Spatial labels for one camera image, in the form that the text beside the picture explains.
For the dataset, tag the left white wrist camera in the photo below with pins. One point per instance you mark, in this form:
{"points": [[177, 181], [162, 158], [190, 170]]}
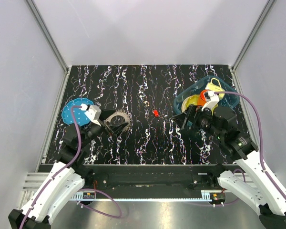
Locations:
{"points": [[93, 113]]}

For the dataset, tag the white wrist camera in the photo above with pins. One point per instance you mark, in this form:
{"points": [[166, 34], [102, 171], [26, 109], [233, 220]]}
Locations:
{"points": [[93, 113], [211, 99]]}

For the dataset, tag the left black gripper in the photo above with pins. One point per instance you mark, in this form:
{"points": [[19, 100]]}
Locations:
{"points": [[117, 129]]}

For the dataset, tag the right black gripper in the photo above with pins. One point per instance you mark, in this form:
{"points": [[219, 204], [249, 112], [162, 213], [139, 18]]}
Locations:
{"points": [[194, 113]]}

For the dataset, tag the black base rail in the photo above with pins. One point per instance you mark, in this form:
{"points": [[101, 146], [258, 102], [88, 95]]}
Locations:
{"points": [[187, 176]]}

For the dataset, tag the teal plastic tray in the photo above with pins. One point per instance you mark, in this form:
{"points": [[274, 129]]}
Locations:
{"points": [[228, 100]]}

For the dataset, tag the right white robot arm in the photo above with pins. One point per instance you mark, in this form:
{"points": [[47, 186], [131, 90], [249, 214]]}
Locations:
{"points": [[268, 198]]}

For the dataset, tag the yellow plate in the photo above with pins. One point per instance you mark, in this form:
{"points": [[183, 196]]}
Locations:
{"points": [[191, 100]]}

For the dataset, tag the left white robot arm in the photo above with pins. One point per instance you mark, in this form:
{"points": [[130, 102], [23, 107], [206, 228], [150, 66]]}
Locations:
{"points": [[69, 175]]}

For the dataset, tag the orange plastic cup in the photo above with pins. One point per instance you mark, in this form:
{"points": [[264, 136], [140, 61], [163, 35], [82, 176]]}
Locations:
{"points": [[201, 98]]}

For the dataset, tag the yellow toy handbag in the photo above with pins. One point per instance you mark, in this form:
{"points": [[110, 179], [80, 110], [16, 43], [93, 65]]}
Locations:
{"points": [[214, 85]]}

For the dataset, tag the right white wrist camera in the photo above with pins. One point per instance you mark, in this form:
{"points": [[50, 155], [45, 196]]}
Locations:
{"points": [[211, 99]]}

